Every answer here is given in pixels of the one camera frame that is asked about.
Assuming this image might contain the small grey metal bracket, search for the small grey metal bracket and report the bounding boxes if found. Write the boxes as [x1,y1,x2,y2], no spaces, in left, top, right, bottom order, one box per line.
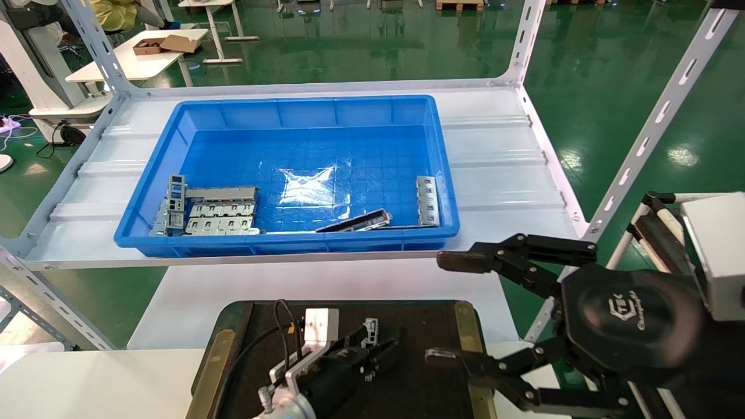
[149,201,171,236]

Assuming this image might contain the open cardboard box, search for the open cardboard box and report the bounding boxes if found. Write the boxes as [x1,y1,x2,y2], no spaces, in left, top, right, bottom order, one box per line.
[133,35,200,56]

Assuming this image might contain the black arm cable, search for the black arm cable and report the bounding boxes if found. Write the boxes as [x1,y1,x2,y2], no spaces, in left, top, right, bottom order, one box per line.
[211,299,304,419]

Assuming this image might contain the silver slotted metal bracket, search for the silver slotted metal bracket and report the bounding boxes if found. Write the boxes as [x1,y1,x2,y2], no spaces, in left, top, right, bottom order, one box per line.
[416,175,441,228]

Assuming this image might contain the white work table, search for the white work table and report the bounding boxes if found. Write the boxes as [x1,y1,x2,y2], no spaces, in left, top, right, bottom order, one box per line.
[65,28,209,88]

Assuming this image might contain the dark long metal bracket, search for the dark long metal bracket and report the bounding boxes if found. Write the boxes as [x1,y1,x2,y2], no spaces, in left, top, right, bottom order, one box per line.
[316,209,393,233]

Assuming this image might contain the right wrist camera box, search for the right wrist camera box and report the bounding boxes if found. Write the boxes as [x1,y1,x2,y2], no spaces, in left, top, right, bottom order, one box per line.
[680,192,745,322]

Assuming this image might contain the black container tray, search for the black container tray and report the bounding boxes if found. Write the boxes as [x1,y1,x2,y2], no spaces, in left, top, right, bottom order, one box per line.
[185,300,495,419]

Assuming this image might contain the stack of grey brackets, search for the stack of grey brackets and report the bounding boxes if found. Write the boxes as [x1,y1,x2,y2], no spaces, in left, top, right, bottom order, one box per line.
[185,216,261,236]

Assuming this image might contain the grey windowed metal bracket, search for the grey windowed metal bracket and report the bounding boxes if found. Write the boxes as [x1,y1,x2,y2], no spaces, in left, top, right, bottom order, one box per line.
[166,174,187,231]

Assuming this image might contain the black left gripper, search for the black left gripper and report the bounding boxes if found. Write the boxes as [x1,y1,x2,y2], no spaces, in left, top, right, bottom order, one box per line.
[301,325,403,419]

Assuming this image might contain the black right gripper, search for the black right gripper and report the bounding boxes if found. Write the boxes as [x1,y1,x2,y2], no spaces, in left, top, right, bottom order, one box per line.
[425,233,745,415]

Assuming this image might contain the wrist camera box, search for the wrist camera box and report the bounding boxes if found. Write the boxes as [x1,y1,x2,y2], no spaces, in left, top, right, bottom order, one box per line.
[680,192,745,322]
[269,307,340,402]

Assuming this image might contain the white desk with legs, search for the white desk with legs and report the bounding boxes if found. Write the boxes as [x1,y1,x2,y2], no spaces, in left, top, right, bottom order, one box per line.
[178,0,260,63]

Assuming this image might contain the perforated silver metal bracket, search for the perforated silver metal bracket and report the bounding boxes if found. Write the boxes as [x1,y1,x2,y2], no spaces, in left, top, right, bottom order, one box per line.
[361,318,381,383]

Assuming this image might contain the white machine base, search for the white machine base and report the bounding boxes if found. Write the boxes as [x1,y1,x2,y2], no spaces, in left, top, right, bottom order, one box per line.
[0,0,114,124]

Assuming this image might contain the blue plastic bin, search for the blue plastic bin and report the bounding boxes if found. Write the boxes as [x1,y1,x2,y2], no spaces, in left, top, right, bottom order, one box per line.
[113,95,460,258]

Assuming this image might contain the white metal shelf rack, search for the white metal shelf rack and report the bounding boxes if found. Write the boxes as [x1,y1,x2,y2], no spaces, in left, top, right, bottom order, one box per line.
[0,0,741,351]

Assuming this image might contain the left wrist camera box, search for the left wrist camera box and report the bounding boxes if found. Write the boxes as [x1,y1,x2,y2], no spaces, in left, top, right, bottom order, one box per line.
[269,307,340,402]

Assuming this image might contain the person in yellow jacket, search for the person in yellow jacket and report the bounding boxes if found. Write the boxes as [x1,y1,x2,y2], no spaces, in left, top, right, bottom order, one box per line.
[88,0,175,33]

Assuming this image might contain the silver notched metal bracket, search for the silver notched metal bracket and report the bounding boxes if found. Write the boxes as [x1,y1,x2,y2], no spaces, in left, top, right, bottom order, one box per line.
[189,202,257,219]

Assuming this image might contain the clear plastic film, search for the clear plastic film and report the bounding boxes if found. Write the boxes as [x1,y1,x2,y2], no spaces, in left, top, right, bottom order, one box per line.
[278,166,337,208]

